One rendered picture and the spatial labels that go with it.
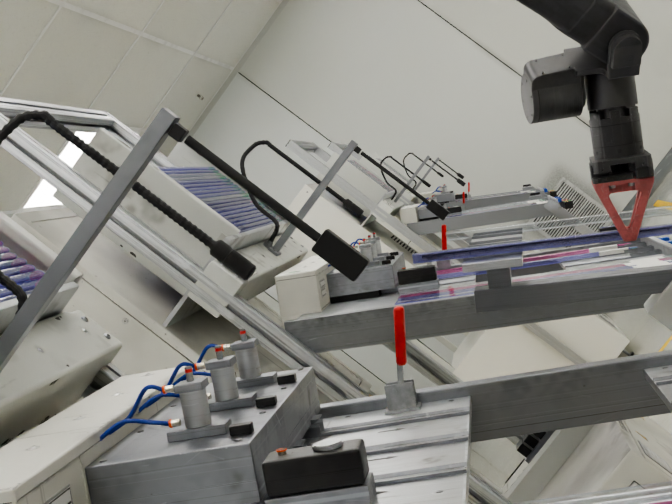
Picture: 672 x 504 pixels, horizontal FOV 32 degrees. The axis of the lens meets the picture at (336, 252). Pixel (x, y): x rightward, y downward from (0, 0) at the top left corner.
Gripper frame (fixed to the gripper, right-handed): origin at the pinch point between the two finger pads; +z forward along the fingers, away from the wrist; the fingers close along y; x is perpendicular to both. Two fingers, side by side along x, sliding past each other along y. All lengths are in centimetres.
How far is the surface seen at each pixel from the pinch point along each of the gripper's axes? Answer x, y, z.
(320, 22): -162, -722, -84
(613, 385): -4.4, 18.1, 13.1
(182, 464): -38, 56, 6
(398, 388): -26.1, 22.2, 9.9
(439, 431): -21.0, 34.0, 11.4
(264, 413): -34, 44, 5
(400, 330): -25.0, 21.6, 3.9
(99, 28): -216, -417, -76
